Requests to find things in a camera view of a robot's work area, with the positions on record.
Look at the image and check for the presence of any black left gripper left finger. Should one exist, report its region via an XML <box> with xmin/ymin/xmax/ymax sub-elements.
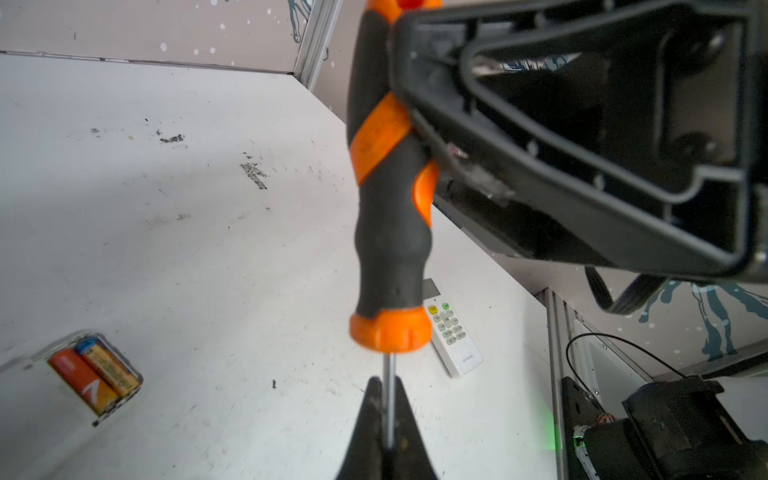
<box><xmin>337</xmin><ymin>377</ymin><xmax>384</xmax><ymax>480</ymax></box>

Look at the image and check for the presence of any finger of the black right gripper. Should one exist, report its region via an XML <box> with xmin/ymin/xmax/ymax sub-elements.
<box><xmin>389</xmin><ymin>1</ymin><xmax>767</xmax><ymax>282</ymax></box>

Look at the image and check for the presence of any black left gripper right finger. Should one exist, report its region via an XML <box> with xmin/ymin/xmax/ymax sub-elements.
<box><xmin>392</xmin><ymin>377</ymin><xmax>438</xmax><ymax>480</ymax></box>

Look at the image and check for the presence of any orange black screwdriver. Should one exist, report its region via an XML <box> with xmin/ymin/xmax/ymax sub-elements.
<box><xmin>347</xmin><ymin>1</ymin><xmax>441</xmax><ymax>450</ymax></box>

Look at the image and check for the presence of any white remote control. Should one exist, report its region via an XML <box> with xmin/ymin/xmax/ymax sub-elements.
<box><xmin>1</xmin><ymin>329</ymin><xmax>144</xmax><ymax>479</ymax></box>

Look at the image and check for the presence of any white air conditioner remote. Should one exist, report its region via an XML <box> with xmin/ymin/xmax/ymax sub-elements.
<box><xmin>422</xmin><ymin>278</ymin><xmax>483</xmax><ymax>379</ymax></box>

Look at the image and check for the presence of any red AA battery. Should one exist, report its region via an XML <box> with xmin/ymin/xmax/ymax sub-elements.
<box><xmin>48</xmin><ymin>349</ymin><xmax>120</xmax><ymax>416</ymax></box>

